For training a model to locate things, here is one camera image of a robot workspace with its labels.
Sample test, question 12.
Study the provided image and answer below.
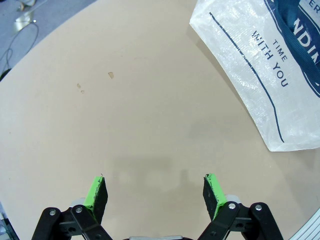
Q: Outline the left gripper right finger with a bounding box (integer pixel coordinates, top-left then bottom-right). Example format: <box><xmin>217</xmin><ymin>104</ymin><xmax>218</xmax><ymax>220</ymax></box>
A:
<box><xmin>197</xmin><ymin>173</ymin><xmax>285</xmax><ymax>240</ymax></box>

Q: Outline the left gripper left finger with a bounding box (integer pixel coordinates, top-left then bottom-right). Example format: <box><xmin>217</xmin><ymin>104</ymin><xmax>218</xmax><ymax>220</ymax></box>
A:
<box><xmin>31</xmin><ymin>176</ymin><xmax>112</xmax><ymax>240</ymax></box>

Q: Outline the white translucent shopping bag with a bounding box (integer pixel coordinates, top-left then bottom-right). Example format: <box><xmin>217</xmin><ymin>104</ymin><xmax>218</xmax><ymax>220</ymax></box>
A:
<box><xmin>189</xmin><ymin>0</ymin><xmax>320</xmax><ymax>153</ymax></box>

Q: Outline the silver metal floor plate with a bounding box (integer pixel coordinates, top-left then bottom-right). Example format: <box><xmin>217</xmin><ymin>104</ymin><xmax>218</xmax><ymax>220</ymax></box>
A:
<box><xmin>13</xmin><ymin>16</ymin><xmax>37</xmax><ymax>32</ymax></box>

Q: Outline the aluminium frame rail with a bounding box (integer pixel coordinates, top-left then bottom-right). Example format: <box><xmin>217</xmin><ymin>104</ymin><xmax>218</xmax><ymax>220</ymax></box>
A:
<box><xmin>291</xmin><ymin>207</ymin><xmax>320</xmax><ymax>240</ymax></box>

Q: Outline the black floor cable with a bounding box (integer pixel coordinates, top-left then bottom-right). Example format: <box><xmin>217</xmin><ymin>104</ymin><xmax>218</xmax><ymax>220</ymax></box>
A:
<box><xmin>0</xmin><ymin>21</ymin><xmax>40</xmax><ymax>78</ymax></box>

